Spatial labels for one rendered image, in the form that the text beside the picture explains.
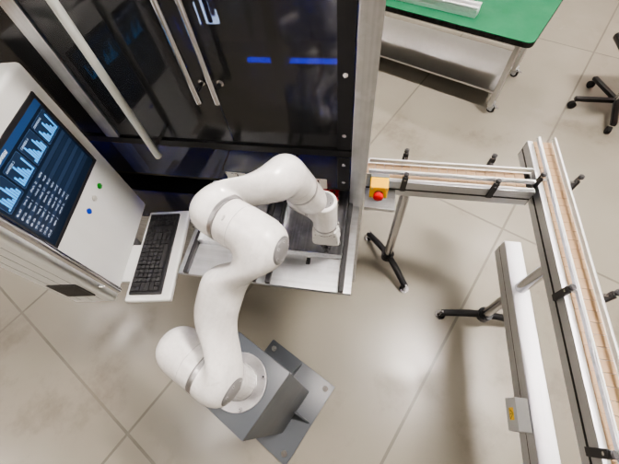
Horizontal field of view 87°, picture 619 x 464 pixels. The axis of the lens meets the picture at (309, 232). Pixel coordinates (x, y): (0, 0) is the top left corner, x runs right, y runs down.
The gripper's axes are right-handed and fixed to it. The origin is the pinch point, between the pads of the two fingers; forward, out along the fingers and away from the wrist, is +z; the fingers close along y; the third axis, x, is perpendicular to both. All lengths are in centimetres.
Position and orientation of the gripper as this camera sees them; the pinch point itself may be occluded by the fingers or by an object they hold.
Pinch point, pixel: (326, 247)
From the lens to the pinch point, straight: 127.9
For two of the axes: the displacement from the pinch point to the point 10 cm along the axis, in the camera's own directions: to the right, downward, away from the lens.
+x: -1.6, 8.6, -4.9
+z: 0.8, 5.0, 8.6
